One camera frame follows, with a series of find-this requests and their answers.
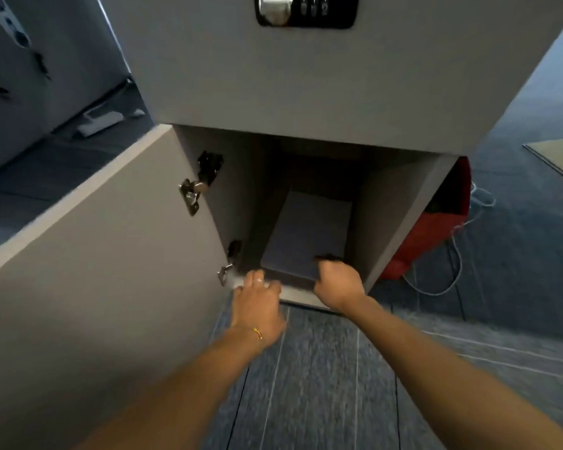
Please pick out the red bag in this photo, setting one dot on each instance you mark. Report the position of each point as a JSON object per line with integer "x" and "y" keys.
{"x": 427, "y": 238}

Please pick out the person's left forearm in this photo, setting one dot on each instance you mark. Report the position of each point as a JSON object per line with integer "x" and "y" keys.
{"x": 183, "y": 393}

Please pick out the person's left hand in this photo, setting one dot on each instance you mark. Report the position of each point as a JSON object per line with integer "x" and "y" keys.
{"x": 258, "y": 309}

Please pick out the grey locker cabinet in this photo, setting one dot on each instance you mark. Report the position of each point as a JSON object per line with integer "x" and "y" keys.
{"x": 309, "y": 79}

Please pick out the black combination lock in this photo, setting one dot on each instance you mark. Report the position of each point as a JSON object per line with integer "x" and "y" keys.
{"x": 309, "y": 11}

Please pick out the person's left fingers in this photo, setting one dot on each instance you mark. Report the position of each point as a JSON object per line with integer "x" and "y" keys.
{"x": 262, "y": 282}

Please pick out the white flat object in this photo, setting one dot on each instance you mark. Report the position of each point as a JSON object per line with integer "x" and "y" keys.
{"x": 98, "y": 122}

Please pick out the person's right hand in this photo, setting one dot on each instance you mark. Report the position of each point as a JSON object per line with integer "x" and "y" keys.
{"x": 340, "y": 285}

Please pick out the grey laptop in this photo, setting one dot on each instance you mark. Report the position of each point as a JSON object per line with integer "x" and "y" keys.
{"x": 305, "y": 234}

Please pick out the grey open locker door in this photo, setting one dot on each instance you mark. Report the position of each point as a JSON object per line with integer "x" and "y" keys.
{"x": 98, "y": 285}

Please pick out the person's right forearm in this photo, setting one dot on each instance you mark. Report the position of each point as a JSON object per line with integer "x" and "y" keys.
{"x": 450, "y": 379}

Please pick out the grey background cabinet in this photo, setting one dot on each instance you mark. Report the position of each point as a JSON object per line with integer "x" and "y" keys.
{"x": 51, "y": 79}

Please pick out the large metal door hinge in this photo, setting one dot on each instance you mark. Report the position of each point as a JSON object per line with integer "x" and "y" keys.
{"x": 206, "y": 171}

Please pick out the person's right fingers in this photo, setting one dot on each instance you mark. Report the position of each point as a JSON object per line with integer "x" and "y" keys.
{"x": 338, "y": 267}

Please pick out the small metal door hinge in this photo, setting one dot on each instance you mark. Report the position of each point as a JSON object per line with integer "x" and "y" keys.
{"x": 230, "y": 262}

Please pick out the beige floor board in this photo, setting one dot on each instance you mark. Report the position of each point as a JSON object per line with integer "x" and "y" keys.
{"x": 556, "y": 159}

